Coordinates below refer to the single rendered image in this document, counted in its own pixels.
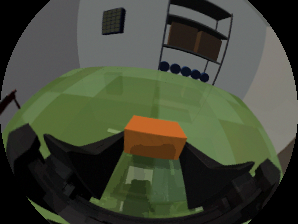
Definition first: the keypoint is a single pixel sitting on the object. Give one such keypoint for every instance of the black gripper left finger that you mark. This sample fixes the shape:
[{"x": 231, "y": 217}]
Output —
[{"x": 92, "y": 163}]

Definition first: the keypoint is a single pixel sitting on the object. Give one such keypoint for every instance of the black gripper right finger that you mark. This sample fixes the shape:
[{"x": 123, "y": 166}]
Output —
[{"x": 204, "y": 177}]

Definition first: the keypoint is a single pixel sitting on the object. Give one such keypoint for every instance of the orange block with black square face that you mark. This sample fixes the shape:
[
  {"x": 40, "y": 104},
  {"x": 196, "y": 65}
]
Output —
[{"x": 160, "y": 139}]

